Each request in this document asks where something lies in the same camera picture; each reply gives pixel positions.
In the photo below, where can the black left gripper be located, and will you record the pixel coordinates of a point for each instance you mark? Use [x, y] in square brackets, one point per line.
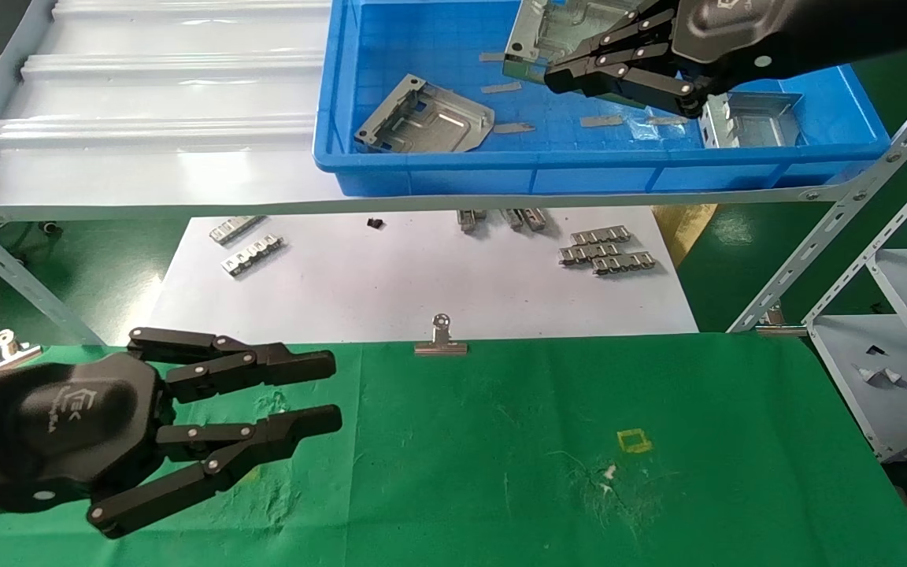
[52, 433]

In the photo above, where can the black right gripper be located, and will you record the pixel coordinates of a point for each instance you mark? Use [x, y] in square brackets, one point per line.
[729, 35]

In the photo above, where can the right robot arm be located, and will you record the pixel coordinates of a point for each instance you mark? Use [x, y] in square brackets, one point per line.
[863, 31]

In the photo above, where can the small grey metal strip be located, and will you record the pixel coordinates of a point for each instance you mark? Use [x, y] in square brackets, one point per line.
[513, 127]
[491, 57]
[601, 120]
[666, 120]
[501, 87]

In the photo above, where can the clear plastic bag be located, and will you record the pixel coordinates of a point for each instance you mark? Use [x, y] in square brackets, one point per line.
[650, 132]

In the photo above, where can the small sheet metal box part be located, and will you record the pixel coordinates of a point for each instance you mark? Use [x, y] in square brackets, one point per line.
[760, 122]

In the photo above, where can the tiny black part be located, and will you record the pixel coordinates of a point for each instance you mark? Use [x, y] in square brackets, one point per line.
[375, 224]

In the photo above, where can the green table cloth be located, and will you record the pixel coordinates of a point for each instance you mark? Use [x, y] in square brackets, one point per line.
[501, 441]

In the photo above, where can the large blue plastic bin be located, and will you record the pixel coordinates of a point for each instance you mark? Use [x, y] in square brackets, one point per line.
[422, 173]

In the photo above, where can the grey metal shelf rack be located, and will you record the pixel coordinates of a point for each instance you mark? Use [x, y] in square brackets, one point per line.
[146, 142]

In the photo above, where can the white slotted shelf rack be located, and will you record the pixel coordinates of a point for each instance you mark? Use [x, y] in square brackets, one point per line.
[847, 339]

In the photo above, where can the yellow tape square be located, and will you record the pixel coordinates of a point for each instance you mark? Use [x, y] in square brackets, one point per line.
[621, 441]

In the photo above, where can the small white plastic piece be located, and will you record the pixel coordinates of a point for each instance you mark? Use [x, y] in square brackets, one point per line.
[868, 376]
[892, 379]

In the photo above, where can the small notched metal rail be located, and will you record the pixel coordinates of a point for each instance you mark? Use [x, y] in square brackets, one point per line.
[512, 219]
[237, 230]
[587, 253]
[470, 220]
[623, 263]
[253, 254]
[600, 235]
[534, 219]

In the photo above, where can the flat metal bracket plate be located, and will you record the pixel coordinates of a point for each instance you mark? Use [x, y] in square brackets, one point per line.
[438, 122]

